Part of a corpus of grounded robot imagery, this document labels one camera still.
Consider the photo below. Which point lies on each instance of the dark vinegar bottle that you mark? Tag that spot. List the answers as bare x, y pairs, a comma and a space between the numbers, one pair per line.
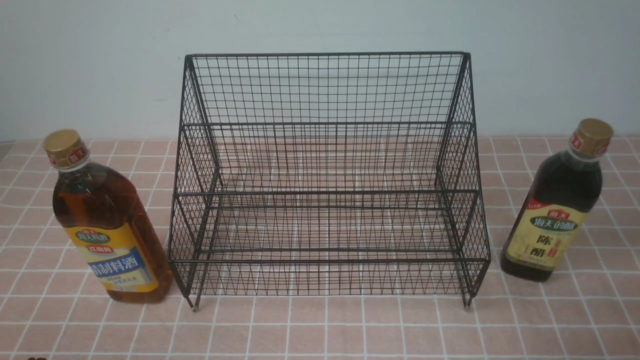
565, 188

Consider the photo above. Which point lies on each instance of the pink checkered tablecloth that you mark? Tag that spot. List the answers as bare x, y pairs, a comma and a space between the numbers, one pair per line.
53, 308

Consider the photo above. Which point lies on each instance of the amber cooking wine bottle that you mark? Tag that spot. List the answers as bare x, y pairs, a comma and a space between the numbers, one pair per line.
105, 219

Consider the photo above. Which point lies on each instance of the black wire mesh shelf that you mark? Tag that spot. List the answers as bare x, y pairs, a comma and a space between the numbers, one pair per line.
328, 174

